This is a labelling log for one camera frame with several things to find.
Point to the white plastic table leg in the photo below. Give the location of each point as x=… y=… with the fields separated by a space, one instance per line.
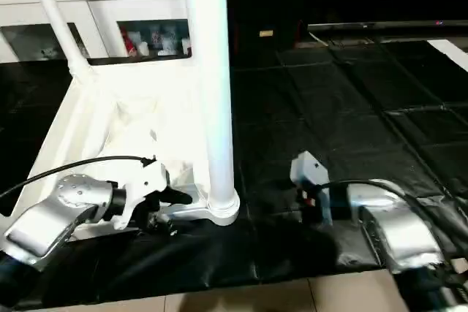
x=212 y=93
x=58 y=27

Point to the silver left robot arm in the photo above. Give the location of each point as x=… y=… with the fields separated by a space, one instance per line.
x=66 y=202

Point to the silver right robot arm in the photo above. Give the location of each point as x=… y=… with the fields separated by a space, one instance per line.
x=395 y=224

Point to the black work mat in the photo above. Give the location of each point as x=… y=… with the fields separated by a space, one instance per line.
x=329 y=107

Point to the red bottle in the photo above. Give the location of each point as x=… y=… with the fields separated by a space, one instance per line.
x=126 y=43

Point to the small yellow label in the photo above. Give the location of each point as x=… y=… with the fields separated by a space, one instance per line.
x=266 y=33

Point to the white glass-door cabinet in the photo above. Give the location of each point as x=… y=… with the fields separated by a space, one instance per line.
x=73 y=5

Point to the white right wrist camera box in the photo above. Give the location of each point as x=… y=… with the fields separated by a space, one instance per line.
x=307 y=169

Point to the dark metal rail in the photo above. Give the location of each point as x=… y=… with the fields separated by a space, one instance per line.
x=387 y=26

